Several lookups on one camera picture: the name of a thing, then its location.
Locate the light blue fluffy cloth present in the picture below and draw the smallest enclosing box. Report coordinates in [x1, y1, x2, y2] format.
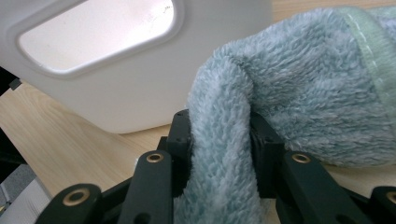
[173, 6, 396, 224]

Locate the white plastic bin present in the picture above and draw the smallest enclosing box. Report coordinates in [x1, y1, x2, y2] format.
[0, 0, 274, 134]

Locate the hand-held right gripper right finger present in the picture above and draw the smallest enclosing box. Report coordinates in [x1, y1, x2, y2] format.
[249, 111, 287, 199]

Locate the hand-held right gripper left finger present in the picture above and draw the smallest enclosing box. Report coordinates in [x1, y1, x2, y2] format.
[164, 109, 194, 198]

